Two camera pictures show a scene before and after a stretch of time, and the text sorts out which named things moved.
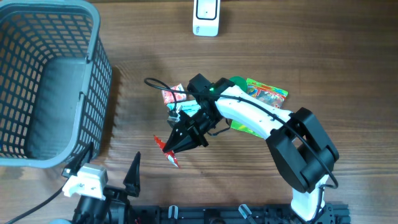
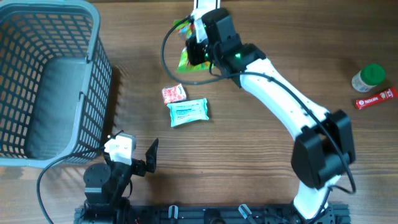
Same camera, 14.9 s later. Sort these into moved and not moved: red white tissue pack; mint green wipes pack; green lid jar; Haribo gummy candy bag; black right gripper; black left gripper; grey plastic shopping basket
Moved: black right gripper; Haribo gummy candy bag; green lid jar; black left gripper
Not moved: red white tissue pack; mint green wipes pack; grey plastic shopping basket
